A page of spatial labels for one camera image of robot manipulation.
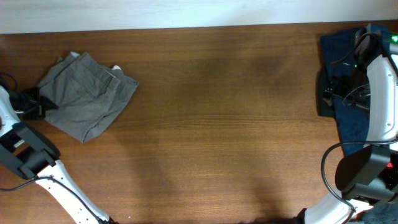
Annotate grey shorts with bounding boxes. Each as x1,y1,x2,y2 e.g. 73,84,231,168
38,52,139,142

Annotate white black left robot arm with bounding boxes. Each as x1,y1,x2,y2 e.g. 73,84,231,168
1,87,115,224

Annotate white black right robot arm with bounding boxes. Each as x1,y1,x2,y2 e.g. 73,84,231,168
293,24,397,223

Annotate navy blue folded garment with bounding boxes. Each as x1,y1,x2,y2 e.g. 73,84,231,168
319,28,369,142

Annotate black garment under stack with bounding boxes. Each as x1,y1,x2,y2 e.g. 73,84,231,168
316,66,335,118

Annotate dark teal garment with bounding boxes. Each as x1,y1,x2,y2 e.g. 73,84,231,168
362,203,397,224

